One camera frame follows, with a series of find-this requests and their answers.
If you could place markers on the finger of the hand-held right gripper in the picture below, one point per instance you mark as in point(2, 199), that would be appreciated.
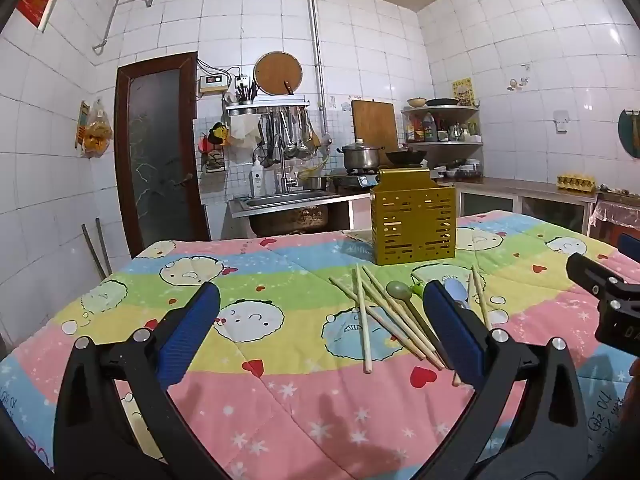
point(631, 249)
point(585, 270)

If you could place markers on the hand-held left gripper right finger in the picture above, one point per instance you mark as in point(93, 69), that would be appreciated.
point(455, 335)

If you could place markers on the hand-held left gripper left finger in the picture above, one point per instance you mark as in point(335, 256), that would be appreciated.
point(190, 332)

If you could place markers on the light blue spoon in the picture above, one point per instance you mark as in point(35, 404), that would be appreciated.
point(457, 290)

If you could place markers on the olive green spoon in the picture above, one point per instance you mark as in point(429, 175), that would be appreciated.
point(397, 289)

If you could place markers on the gold perforated utensil holder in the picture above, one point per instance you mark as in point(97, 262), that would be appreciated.
point(412, 194)

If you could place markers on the row of hanging kitchen utensils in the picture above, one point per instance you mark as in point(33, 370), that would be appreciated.
point(290, 135)

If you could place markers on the side table with lace cloth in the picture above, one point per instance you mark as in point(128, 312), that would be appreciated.
point(617, 212)

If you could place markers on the yellow egg carton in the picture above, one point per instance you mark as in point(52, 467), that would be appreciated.
point(577, 183)

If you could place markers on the kitchen counter cabinet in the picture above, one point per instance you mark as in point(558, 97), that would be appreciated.
point(530, 190)

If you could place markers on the colourful cartoon printed blanket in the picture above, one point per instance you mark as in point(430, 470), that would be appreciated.
point(280, 400)

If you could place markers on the pair of leaning sticks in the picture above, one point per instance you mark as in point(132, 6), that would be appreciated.
point(102, 250)

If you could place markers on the steel kitchen sink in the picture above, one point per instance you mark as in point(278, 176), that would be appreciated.
point(290, 215)

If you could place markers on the pile of bowls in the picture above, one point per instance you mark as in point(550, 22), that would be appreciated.
point(457, 169)

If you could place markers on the white soap bottle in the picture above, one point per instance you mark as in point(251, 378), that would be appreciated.
point(256, 180)

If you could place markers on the dark wooden glass door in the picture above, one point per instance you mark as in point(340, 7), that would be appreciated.
point(160, 160)

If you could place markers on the metal faucet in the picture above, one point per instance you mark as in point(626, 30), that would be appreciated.
point(285, 175)

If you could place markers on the gas stove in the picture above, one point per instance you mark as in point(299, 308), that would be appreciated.
point(357, 179)

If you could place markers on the black wok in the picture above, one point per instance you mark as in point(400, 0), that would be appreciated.
point(406, 156)

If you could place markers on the white corner shelf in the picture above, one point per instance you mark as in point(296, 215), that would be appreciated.
point(442, 144)

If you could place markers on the small steel saucepan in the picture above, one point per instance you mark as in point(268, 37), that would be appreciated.
point(315, 183)

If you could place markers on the red yellow hanging toy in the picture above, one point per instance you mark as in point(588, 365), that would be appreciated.
point(215, 137)

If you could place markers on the steel pot with lid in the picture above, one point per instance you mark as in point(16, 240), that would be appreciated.
point(360, 157)

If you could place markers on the row of condiment bottles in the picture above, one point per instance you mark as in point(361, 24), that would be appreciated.
point(430, 130)

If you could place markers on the white hanging cloth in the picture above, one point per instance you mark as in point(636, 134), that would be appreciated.
point(245, 132)

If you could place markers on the black frying pan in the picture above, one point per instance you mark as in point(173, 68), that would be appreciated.
point(442, 102)

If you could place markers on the yellow hanging plastic bag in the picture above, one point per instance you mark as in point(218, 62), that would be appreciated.
point(97, 132)

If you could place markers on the rectangular wooden cutting board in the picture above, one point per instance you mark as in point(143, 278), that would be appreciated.
point(374, 122)

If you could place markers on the orange hanging card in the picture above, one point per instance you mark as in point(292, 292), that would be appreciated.
point(81, 125)

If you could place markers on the beige bowl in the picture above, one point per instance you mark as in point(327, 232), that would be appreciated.
point(417, 102)

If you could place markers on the white power strip socket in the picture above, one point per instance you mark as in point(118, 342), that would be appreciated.
point(241, 83)

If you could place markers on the round wooden cutting board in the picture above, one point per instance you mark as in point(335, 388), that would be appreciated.
point(277, 74)

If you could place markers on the round dark green wall hanging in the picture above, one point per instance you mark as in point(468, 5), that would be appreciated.
point(629, 132)

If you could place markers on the white wall socket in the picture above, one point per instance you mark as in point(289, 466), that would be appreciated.
point(563, 121)

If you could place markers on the small wall sticker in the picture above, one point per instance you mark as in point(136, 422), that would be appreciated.
point(517, 82)

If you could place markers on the metal wall rack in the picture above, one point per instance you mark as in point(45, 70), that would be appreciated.
point(267, 105)

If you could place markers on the white wall controller box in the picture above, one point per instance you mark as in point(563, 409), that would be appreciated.
point(214, 83)

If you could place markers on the metal wall pipe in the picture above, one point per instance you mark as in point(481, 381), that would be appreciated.
point(316, 60)

